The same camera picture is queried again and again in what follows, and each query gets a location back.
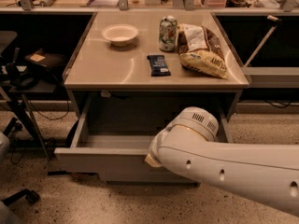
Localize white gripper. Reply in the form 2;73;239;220
145;128;170;168

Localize grey top drawer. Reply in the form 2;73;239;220
55;91;232;184

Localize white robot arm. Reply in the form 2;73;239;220
146;106;299;217

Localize grey drawer cabinet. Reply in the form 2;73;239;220
62;9;251;187

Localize black backpack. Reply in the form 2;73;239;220
65;120;78;147

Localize dark blue snack bar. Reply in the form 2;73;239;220
147;55;171;77

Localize yellow brown chip bag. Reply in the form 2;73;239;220
178;23;228;78

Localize black side desk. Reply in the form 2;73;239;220
0;30;59;161

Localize white bowl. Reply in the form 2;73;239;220
102;24;138;47

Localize green white soda can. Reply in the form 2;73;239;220
159;16;178;51

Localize black headphones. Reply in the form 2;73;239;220
6;63;38;90

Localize black box with label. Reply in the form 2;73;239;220
24;49;67;74

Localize white-tipped stick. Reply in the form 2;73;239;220
244;15;282;67

